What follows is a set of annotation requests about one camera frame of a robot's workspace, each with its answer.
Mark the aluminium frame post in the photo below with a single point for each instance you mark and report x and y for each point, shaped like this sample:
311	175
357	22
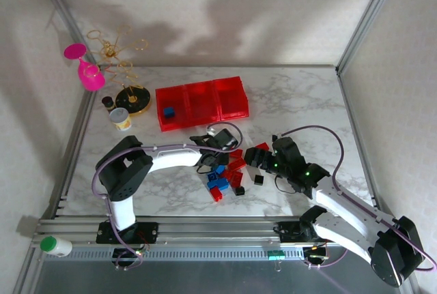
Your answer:
375	0
59	0

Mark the blue blocks in tray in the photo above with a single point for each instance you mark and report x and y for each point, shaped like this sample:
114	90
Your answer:
177	121

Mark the small dark jar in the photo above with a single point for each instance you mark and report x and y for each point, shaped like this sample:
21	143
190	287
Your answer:
108	102

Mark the pink wine glass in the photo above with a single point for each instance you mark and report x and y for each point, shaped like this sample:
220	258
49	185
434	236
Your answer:
90	80

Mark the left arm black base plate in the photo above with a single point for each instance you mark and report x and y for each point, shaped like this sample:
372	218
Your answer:
150	232

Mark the wide aluminium mounting rail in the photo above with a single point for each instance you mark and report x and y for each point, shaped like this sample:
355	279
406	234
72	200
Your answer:
218	231

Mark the green binder clip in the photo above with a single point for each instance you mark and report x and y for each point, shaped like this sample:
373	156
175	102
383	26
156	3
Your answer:
276	254

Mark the black lego brick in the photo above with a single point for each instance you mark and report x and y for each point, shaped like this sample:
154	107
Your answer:
240	190
259	179

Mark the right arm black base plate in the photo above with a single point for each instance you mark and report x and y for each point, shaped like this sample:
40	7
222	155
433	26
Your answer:
286	231

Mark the aluminium side rail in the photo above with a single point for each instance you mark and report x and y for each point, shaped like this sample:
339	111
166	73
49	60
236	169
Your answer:
75	137
353	120

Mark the blue lego brick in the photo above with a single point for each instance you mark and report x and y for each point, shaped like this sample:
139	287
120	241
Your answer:
212	177
224	185
214	185
220	169
168	112

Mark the white bottle green cap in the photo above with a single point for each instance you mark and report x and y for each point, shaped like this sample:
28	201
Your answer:
58	247

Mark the grey lidded yellow can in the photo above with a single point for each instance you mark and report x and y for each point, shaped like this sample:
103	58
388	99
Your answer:
120	120

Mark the thin aluminium table rail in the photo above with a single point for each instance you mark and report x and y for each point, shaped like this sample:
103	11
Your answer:
218	66

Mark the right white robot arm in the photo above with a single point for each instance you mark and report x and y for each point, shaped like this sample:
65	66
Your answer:
348	205

